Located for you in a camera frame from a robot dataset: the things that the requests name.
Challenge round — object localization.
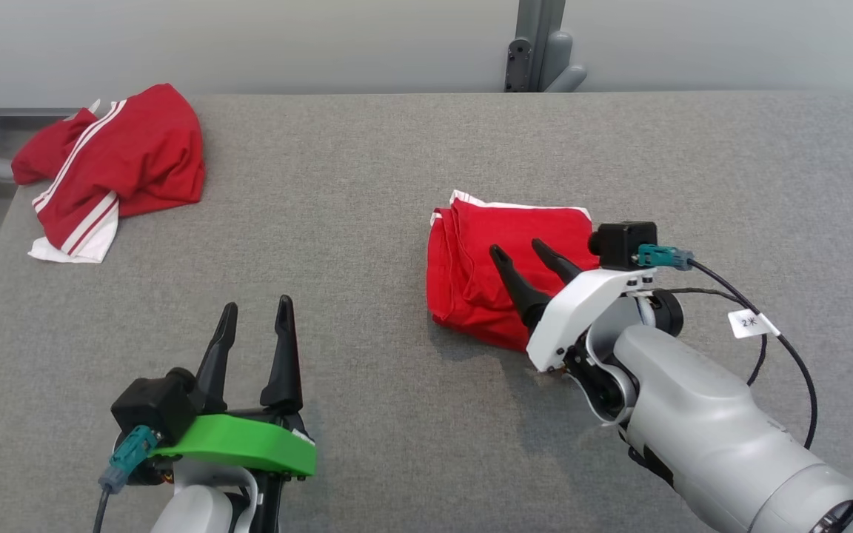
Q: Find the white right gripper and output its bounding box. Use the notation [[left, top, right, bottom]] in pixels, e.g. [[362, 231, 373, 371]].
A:
[[489, 238, 658, 373]]

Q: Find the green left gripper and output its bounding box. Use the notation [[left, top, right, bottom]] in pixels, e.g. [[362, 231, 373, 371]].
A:
[[150, 295, 318, 533]]

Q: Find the red garment with white trim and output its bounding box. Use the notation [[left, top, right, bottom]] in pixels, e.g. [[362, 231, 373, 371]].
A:
[[426, 190, 601, 352]]

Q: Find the red jersey with white stripes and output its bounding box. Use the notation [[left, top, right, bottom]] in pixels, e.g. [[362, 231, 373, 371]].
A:
[[12, 83, 206, 264]]

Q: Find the right cable with teal connector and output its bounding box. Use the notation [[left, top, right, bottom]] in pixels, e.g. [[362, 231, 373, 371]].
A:
[[638, 244, 818, 450]]

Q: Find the cable with teal connector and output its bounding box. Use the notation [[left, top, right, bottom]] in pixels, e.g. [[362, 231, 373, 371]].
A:
[[638, 244, 818, 450], [92, 426, 161, 533]]

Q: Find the left cable with teal connector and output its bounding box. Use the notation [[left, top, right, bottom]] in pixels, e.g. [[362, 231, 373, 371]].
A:
[[92, 426, 161, 533]]

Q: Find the thin black cable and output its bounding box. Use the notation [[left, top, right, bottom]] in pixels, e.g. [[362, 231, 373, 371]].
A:
[[663, 287, 768, 387]]

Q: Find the white cable label tag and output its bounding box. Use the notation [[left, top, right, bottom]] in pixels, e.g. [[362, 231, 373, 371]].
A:
[[727, 309, 780, 340]]

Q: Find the grey metal post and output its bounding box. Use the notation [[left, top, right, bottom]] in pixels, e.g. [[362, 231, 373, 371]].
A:
[[504, 0, 588, 93]]

